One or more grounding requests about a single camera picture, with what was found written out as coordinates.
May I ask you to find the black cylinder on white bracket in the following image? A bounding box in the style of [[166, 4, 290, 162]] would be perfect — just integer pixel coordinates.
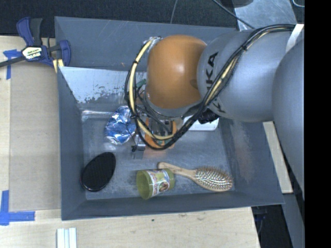
[[188, 109, 220, 132]]

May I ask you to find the green jar with label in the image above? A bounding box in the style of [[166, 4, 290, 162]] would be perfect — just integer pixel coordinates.
[[136, 167, 176, 200]]

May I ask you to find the grey metal bin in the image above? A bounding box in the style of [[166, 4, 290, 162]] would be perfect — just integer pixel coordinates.
[[54, 16, 285, 221]]

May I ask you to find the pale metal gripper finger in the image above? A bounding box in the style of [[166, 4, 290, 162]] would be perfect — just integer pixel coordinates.
[[132, 143, 146, 160]]

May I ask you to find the crumpled blue and white bottle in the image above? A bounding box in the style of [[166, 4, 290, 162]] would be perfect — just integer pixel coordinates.
[[103, 105, 138, 146]]

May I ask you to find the wooden hairbrush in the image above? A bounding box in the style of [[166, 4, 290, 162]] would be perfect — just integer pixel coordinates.
[[157, 161, 234, 193]]

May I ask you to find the pale wood flat board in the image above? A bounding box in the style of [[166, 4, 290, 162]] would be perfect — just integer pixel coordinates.
[[8, 60, 63, 213]]

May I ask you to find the black oval flat object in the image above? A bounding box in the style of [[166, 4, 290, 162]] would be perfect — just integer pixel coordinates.
[[80, 151, 117, 192]]

